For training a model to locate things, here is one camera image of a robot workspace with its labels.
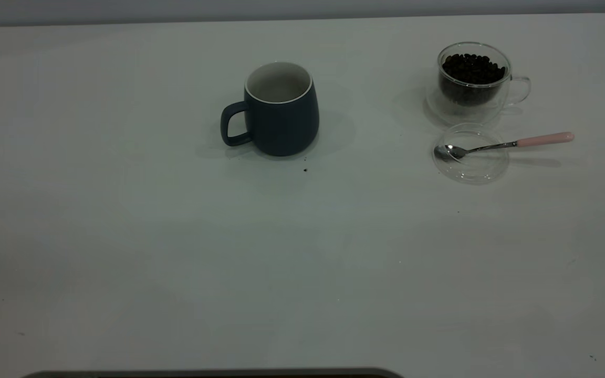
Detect dark grey ceramic mug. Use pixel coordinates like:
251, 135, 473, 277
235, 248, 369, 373
221, 61, 320, 157

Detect metal spoon with pink handle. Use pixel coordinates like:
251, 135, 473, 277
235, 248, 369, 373
434, 132, 575, 162

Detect dark coffee beans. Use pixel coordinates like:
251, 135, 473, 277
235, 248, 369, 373
441, 53, 507, 106

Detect clear glass saucer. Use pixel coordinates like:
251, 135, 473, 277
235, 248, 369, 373
425, 84, 510, 127

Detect small clear glass dish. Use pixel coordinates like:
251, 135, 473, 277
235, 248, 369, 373
432, 123, 509, 185

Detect clear glass handled cup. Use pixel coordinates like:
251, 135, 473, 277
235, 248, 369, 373
436, 42, 532, 109

